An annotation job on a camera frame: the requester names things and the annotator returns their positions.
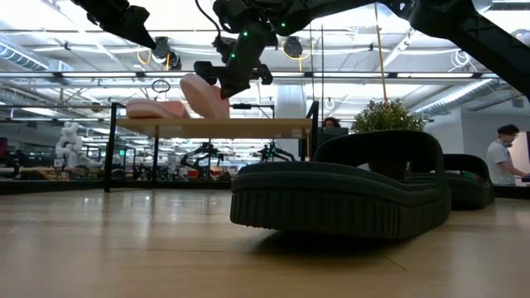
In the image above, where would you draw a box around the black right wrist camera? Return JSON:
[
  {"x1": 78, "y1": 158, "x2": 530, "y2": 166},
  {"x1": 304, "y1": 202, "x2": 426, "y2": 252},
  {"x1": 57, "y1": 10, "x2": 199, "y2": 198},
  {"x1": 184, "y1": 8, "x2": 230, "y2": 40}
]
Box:
[{"x1": 213, "y1": 36, "x2": 238, "y2": 64}]

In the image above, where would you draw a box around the wooden shelf with black frame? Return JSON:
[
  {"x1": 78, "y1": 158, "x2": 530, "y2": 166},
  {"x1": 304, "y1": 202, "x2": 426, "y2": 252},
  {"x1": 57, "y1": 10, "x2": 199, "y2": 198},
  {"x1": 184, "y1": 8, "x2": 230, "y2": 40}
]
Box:
[{"x1": 103, "y1": 101, "x2": 320, "y2": 195}]

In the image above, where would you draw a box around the black hanging cable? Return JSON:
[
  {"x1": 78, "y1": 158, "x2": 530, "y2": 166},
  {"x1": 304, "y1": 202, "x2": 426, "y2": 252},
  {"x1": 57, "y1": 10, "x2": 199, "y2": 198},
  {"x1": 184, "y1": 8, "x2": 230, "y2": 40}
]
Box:
[
  {"x1": 319, "y1": 23, "x2": 325, "y2": 129},
  {"x1": 307, "y1": 24, "x2": 314, "y2": 104}
]

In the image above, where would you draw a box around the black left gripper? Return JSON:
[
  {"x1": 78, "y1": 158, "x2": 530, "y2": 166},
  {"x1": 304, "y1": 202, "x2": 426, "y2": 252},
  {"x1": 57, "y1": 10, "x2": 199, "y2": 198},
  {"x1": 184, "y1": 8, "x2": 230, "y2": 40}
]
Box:
[{"x1": 70, "y1": 0, "x2": 157, "y2": 50}]

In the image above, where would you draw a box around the yellow hanging cord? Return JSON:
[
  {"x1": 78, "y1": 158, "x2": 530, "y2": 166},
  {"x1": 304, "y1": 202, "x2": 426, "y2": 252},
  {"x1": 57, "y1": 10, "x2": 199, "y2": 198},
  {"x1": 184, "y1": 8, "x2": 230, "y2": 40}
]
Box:
[{"x1": 373, "y1": 2, "x2": 389, "y2": 104}]

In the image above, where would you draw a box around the black cabinet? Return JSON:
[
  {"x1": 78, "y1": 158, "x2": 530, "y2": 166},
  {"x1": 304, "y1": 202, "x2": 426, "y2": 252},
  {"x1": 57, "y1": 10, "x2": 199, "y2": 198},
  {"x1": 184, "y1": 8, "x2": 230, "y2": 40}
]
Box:
[{"x1": 317, "y1": 127, "x2": 349, "y2": 147}]

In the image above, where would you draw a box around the white robot figure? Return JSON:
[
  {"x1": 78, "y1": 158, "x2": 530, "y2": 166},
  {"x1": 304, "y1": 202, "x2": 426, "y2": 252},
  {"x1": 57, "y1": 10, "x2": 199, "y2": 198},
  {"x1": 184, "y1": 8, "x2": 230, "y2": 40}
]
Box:
[{"x1": 53, "y1": 121, "x2": 104, "y2": 171}]

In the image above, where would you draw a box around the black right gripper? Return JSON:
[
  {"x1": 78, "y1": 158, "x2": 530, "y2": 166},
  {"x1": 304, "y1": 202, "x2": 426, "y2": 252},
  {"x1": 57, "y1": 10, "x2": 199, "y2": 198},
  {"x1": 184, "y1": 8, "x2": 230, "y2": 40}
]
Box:
[{"x1": 193, "y1": 35, "x2": 274, "y2": 100}]

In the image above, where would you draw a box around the potted green plant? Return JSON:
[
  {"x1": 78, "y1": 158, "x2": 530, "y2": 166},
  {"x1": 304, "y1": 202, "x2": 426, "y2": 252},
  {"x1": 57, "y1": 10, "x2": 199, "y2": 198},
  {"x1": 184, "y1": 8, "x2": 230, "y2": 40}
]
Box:
[{"x1": 350, "y1": 98, "x2": 426, "y2": 181}]

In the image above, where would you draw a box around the dark green slide sandal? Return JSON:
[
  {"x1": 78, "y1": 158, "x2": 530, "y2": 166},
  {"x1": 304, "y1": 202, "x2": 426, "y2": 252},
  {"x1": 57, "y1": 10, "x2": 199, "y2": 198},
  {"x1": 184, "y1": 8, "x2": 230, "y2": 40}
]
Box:
[
  {"x1": 229, "y1": 129, "x2": 452, "y2": 241},
  {"x1": 443, "y1": 153, "x2": 496, "y2": 210}
]

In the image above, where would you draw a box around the overhead light bar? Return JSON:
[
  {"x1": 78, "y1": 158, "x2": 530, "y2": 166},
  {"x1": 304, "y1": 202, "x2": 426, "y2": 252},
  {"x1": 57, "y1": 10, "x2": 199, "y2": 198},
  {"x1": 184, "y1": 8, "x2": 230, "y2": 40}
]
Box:
[{"x1": 0, "y1": 70, "x2": 500, "y2": 80}]

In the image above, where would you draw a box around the black ceiling cord reel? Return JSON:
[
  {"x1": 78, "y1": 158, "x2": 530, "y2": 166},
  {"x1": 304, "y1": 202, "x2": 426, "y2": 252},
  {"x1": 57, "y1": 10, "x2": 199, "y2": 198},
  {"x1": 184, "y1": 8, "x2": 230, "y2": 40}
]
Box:
[
  {"x1": 281, "y1": 36, "x2": 316, "y2": 72},
  {"x1": 136, "y1": 36, "x2": 183, "y2": 72}
]

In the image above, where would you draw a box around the black right camera cable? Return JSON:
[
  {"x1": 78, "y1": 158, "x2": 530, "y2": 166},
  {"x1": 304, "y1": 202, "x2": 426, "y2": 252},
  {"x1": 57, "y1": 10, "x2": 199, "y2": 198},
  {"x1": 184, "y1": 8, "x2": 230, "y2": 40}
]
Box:
[{"x1": 194, "y1": 0, "x2": 224, "y2": 39}]

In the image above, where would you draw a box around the pink foam slide sandal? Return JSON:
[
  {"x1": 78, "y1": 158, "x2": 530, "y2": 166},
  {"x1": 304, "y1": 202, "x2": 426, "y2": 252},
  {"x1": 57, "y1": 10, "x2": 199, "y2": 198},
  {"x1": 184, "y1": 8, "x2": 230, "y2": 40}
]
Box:
[
  {"x1": 179, "y1": 73, "x2": 231, "y2": 120},
  {"x1": 125, "y1": 99, "x2": 192, "y2": 120}
]

